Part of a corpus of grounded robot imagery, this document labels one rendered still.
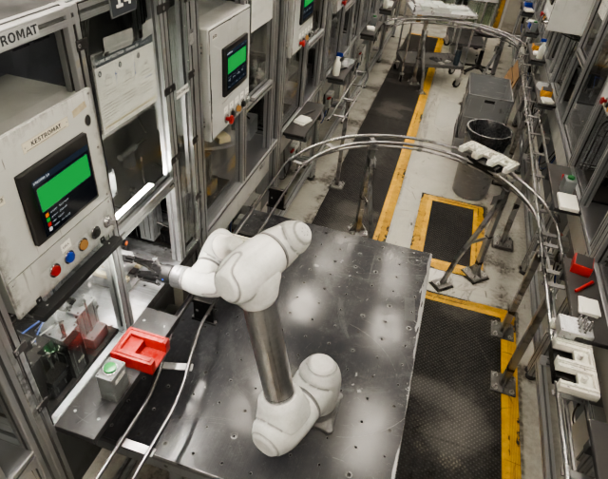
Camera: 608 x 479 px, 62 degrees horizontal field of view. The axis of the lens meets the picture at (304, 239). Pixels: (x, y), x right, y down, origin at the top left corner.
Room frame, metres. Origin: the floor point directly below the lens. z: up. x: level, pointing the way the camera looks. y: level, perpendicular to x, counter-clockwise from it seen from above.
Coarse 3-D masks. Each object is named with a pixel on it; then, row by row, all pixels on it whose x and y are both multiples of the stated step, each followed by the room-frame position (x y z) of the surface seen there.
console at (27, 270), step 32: (64, 96) 1.20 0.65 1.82; (0, 128) 1.01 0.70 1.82; (32, 128) 1.03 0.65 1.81; (64, 128) 1.13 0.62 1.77; (96, 128) 1.24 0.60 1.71; (0, 160) 0.93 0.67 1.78; (32, 160) 1.01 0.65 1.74; (96, 160) 1.22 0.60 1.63; (0, 192) 0.90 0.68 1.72; (32, 192) 0.97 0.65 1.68; (0, 224) 0.88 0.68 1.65; (32, 224) 0.95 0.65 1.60; (64, 224) 1.04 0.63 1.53; (96, 224) 1.17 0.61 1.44; (0, 256) 0.85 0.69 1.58; (32, 256) 0.93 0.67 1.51; (64, 256) 1.02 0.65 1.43; (0, 288) 0.86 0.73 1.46; (32, 288) 0.90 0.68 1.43
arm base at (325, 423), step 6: (342, 396) 1.19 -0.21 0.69; (336, 402) 1.16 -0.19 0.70; (336, 408) 1.13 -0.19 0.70; (330, 414) 1.08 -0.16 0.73; (318, 420) 1.06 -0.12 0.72; (324, 420) 1.07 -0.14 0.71; (330, 420) 1.08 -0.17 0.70; (318, 426) 1.05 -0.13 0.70; (324, 426) 1.05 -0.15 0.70; (330, 426) 1.06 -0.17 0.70; (330, 432) 1.03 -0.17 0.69
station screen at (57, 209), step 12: (72, 156) 1.11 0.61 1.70; (84, 156) 1.15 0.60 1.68; (60, 168) 1.06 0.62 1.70; (36, 180) 0.98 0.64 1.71; (48, 180) 1.01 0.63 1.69; (84, 180) 1.13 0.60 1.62; (36, 192) 0.97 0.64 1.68; (72, 192) 1.08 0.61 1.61; (84, 192) 1.12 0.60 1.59; (96, 192) 1.16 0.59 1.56; (60, 204) 1.03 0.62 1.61; (72, 204) 1.07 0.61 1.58; (84, 204) 1.11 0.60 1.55; (48, 216) 0.98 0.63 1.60; (60, 216) 1.02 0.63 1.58; (48, 228) 0.97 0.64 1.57
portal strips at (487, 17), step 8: (432, 0) 9.41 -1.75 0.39; (440, 0) 9.40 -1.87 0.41; (448, 0) 9.39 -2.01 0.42; (472, 0) 9.29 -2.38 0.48; (472, 8) 9.28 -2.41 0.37; (480, 8) 9.26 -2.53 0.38; (488, 8) 9.23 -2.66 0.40; (440, 16) 9.39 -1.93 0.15; (480, 16) 9.26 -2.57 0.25; (488, 16) 9.22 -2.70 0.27; (472, 24) 9.26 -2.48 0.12; (488, 24) 9.22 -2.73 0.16
